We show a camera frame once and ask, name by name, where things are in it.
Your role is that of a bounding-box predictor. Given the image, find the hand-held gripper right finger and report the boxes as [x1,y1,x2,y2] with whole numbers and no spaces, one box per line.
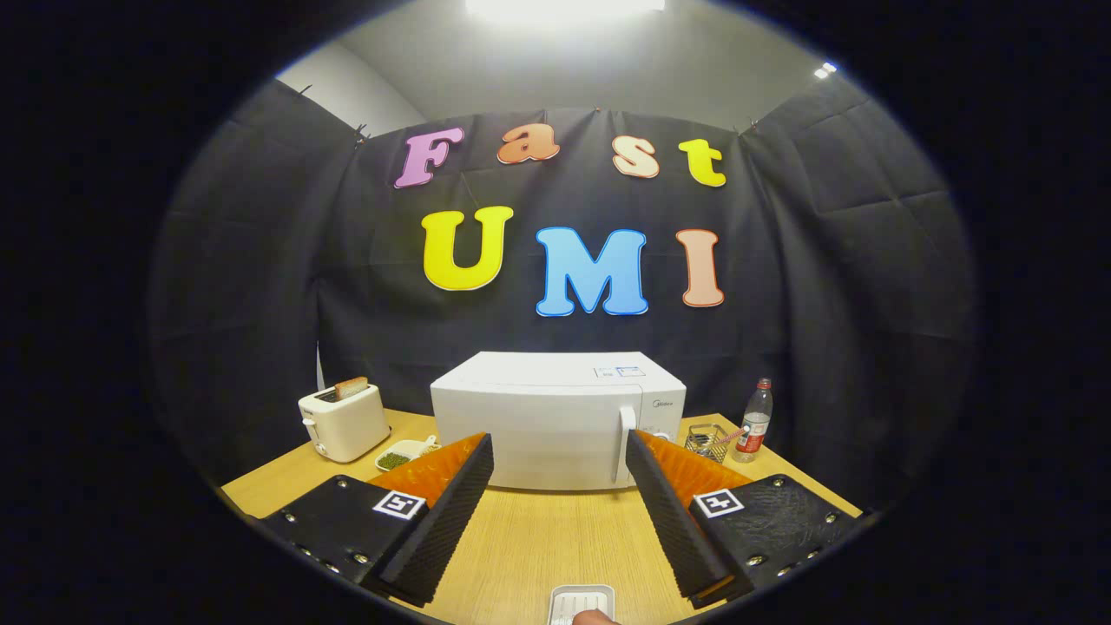
[625,429,864,609]

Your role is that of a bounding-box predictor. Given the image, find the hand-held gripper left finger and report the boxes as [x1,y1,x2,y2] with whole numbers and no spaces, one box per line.
[246,432,496,609]

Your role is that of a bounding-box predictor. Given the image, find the white toaster oven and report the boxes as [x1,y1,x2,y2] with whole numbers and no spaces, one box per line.
[430,351,687,493]

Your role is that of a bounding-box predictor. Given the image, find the white food tray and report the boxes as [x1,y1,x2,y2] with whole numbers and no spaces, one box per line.
[548,584,616,625]

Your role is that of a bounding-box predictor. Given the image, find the cream pop-up toaster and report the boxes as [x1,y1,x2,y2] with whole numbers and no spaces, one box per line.
[298,382,391,464]

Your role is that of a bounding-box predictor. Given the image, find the white divided bean dish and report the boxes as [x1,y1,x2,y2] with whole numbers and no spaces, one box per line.
[375,435,440,473]

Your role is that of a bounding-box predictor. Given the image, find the clear plastic water bottle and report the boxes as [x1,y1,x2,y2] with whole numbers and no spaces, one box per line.
[732,378,774,464]

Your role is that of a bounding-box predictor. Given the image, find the large ceiling light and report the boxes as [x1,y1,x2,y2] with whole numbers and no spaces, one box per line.
[464,0,667,27]

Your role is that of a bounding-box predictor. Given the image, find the metal wire basket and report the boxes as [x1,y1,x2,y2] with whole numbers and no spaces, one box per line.
[684,423,732,464]

